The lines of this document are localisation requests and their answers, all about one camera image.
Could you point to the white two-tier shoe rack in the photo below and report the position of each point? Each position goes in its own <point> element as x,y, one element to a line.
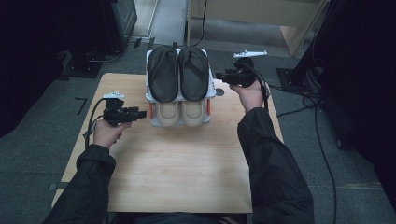
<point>211,87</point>

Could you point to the black flip-flop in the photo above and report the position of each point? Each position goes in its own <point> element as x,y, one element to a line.
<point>193,74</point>
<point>163,74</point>

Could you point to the person's torso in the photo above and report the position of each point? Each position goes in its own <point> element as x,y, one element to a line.
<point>174,218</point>

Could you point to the black metal stand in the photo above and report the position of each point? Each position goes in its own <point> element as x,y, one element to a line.
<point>299,74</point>

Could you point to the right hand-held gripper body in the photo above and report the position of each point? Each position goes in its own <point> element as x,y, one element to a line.
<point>244,73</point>

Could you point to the grey tape strip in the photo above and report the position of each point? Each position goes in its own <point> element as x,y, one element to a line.
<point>56,186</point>

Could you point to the cream clog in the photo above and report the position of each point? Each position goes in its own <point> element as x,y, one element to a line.
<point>167,113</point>
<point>193,113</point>

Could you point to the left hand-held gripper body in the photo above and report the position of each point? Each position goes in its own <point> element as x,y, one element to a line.
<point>116,113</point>

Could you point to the person's left hand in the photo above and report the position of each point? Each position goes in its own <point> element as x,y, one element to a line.
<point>107,133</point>

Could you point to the black round table cap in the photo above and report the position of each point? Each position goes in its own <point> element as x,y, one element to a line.
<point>219,91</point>

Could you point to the person's right hand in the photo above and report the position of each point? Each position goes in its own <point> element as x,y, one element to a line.
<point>250,96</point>

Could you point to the black cabinet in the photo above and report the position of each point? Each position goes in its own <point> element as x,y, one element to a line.
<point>106,25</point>

